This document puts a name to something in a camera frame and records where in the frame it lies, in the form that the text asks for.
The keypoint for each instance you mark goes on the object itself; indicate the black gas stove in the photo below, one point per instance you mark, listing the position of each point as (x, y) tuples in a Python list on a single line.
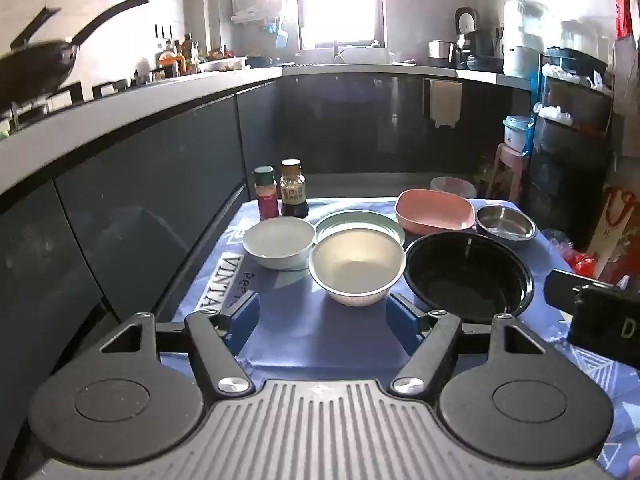
[(105, 89)]

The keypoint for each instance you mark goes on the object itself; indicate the pale green plate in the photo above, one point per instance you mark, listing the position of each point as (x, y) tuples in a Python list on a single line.
[(360, 219)]

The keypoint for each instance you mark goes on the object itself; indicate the pink stool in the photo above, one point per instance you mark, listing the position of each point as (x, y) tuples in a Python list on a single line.
[(510, 170)]

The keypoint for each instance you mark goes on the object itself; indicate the pink bowl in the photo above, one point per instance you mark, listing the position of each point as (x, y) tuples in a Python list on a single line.
[(432, 210)]

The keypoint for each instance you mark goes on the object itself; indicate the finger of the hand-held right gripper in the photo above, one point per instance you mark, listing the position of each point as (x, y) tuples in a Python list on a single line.
[(560, 290)]

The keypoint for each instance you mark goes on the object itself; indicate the white plastic bags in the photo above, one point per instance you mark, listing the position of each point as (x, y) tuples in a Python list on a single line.
[(575, 75)]

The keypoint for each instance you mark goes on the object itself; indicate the white water dispenser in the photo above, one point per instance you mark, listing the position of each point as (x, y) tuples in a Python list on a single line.
[(522, 40)]

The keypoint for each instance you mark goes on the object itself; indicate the white hanging bin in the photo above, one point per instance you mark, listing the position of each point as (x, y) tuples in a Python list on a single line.
[(442, 102)]

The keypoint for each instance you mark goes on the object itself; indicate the red spice jar green cap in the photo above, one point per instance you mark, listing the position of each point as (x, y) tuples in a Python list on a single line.
[(266, 200)]

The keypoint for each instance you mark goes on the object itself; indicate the kitchen window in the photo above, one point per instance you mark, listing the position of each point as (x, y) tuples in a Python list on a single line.
[(342, 0)]

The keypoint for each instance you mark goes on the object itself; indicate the soy sauce bottle brown cap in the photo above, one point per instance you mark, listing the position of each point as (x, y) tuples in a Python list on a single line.
[(294, 195)]

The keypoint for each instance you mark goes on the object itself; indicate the small white bowl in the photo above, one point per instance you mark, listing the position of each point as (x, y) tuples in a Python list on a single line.
[(275, 245)]

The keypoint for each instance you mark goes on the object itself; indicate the kitchen faucet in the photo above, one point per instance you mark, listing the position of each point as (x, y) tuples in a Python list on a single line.
[(338, 52)]

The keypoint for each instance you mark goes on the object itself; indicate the trash bin with white bag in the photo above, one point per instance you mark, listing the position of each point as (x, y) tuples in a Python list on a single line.
[(452, 187)]

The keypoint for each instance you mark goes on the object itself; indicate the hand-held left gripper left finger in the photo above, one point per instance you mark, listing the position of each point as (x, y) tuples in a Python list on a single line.
[(245, 317)]

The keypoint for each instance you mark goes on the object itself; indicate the row of condiment bottles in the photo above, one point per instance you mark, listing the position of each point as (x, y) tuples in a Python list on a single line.
[(175, 57)]

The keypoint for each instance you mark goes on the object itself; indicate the black coffee maker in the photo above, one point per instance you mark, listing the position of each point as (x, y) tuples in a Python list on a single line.
[(472, 50)]

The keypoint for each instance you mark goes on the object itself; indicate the large white bowl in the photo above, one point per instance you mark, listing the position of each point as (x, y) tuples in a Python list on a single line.
[(355, 270)]

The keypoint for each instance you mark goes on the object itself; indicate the blue printed tablecloth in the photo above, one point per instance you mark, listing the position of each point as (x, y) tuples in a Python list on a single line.
[(325, 335)]

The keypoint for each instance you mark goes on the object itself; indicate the black bowl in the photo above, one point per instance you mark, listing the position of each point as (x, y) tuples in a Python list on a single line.
[(465, 280)]

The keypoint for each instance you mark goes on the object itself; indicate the red plastic bag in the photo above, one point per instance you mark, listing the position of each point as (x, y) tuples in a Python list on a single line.
[(582, 261)]

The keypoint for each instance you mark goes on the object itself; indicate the cardboard box red print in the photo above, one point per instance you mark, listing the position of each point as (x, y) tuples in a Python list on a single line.
[(612, 220)]

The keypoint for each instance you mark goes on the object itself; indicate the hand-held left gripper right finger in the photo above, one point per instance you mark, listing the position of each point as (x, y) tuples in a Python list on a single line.
[(402, 317)]

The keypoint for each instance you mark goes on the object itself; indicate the white food basin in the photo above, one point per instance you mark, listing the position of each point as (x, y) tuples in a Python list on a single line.
[(223, 65)]

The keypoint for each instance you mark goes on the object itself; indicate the stainless steel bowl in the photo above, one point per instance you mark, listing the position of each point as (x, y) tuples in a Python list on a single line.
[(505, 222)]

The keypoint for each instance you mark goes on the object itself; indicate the black wok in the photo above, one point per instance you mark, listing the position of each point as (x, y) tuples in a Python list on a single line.
[(35, 70)]

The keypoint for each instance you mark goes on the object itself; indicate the black shelf rack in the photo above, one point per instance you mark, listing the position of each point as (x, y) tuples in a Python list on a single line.
[(570, 160)]

